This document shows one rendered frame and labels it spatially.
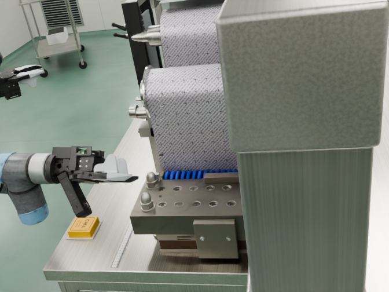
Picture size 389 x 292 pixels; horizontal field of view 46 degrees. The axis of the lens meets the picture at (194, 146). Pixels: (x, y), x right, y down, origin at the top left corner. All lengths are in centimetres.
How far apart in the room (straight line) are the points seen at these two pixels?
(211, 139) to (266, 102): 98
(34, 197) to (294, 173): 99
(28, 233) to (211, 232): 210
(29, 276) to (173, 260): 165
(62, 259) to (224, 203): 47
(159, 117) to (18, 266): 183
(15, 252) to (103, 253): 173
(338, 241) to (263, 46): 13
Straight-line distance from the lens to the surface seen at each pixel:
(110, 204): 145
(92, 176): 104
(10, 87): 174
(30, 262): 285
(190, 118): 119
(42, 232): 304
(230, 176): 120
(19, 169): 116
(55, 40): 622
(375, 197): 46
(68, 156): 112
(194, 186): 122
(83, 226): 136
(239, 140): 25
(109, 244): 130
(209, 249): 115
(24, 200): 121
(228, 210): 111
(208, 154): 124
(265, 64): 23
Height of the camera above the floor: 171
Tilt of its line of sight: 29 degrees down
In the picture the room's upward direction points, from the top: 9 degrees counter-clockwise
